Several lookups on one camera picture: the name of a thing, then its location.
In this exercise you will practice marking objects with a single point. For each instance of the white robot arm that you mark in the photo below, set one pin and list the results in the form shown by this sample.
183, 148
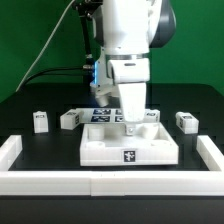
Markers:
126, 31

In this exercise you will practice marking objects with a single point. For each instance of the white square tabletop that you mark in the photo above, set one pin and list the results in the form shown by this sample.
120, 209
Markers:
109, 145

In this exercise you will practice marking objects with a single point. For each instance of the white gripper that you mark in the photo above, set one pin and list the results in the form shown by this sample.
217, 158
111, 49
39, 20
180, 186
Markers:
130, 77

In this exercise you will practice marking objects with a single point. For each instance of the white U-shaped obstacle fence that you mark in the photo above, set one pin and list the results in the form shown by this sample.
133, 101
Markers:
118, 183

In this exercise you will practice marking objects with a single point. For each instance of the white base tag plate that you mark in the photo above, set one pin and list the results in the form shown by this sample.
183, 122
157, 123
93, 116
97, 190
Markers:
100, 115

